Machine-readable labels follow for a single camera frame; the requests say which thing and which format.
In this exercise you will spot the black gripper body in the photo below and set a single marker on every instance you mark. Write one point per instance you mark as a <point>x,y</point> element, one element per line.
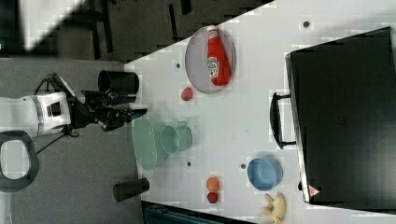
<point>96,107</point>

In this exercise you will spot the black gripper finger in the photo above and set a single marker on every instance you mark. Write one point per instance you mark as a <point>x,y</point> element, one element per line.
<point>137,113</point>

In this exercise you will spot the green mug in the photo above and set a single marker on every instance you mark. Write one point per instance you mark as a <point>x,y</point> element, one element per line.
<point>176,138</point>

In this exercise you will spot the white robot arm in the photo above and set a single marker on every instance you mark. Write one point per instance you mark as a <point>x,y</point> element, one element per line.
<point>60,112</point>

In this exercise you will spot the green colander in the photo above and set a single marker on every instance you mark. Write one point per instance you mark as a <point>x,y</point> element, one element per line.
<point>148,148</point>

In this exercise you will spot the red toy strawberry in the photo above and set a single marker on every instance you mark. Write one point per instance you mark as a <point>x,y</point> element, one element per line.
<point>187,94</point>

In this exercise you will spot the grey plate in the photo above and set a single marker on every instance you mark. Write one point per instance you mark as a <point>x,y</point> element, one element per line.
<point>196,61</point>

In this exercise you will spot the red ketchup bottle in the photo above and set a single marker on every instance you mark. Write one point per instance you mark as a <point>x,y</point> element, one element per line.
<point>217,60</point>

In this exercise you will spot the dark teal crate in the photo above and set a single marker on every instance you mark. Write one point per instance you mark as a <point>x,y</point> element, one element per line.
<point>155,213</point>

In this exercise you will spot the orange toy fruit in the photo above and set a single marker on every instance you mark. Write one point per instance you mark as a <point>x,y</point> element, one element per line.
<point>212,184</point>

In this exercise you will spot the small red toy fruit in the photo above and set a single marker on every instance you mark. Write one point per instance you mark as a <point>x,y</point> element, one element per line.
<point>212,197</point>

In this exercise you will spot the blue bowl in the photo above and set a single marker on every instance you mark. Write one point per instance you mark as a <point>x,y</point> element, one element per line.
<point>264,173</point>

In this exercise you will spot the yellow toy banana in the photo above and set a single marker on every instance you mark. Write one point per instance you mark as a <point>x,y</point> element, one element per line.
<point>274,211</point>

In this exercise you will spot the black toaster oven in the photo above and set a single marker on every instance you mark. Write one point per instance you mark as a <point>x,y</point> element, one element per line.
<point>342,96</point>

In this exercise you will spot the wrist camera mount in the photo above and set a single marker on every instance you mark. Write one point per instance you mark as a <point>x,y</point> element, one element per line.
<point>62,84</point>

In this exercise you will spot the black cylinder post lower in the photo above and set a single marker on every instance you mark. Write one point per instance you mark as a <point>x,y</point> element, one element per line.
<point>129,189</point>

